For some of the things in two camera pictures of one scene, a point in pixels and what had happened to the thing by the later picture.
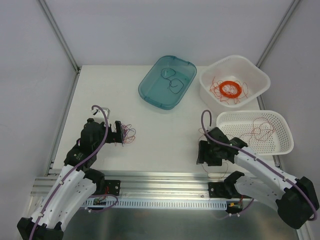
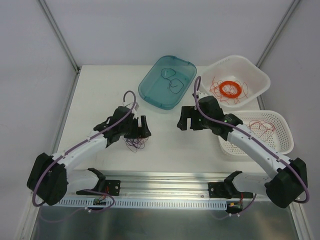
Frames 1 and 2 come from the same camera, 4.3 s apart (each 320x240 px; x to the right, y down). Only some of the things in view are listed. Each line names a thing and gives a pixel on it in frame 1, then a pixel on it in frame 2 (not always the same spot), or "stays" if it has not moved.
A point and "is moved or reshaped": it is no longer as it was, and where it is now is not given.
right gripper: (205, 153) -> (192, 119)
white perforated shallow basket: (265, 132) stays
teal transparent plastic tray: (167, 82) stays
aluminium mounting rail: (151, 185) stays
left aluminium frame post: (60, 36) stays
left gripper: (118, 131) -> (136, 128)
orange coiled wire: (228, 82) stays
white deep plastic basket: (232, 81) stays
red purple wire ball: (127, 133) is moved or reshaped
